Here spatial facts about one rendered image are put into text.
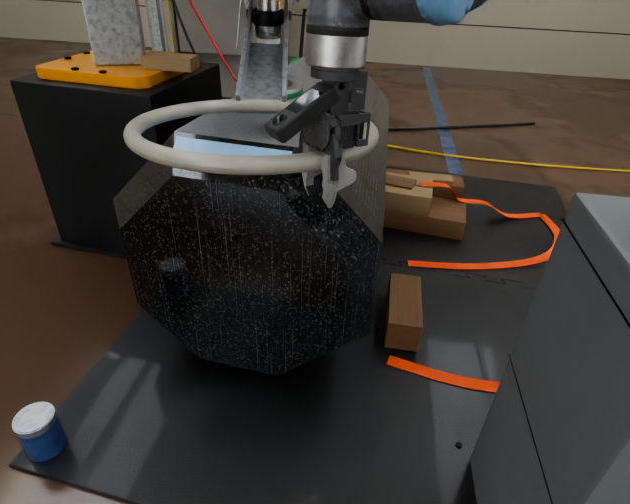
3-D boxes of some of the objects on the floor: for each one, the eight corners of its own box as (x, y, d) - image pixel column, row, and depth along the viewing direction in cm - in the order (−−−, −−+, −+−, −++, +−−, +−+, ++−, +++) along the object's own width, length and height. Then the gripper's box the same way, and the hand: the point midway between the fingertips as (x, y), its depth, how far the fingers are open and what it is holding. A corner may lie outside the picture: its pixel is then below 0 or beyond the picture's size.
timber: (417, 352, 162) (423, 327, 155) (383, 347, 163) (388, 322, 156) (415, 299, 186) (420, 276, 180) (386, 295, 188) (390, 272, 181)
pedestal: (51, 245, 212) (-5, 80, 171) (132, 186, 266) (104, 50, 224) (180, 269, 200) (152, 98, 159) (237, 203, 253) (228, 62, 212)
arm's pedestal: (626, 466, 130) (823, 201, 82) (736, 707, 88) (1256, 453, 41) (448, 440, 134) (537, 176, 87) (473, 657, 93) (667, 378, 46)
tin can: (42, 427, 131) (28, 398, 124) (74, 432, 130) (62, 403, 123) (18, 459, 123) (2, 430, 116) (53, 465, 122) (38, 436, 115)
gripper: (387, 73, 66) (371, 207, 76) (338, 62, 75) (329, 184, 85) (339, 75, 62) (329, 217, 72) (293, 63, 70) (290, 191, 81)
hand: (316, 195), depth 76 cm, fingers closed on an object, 5 cm apart
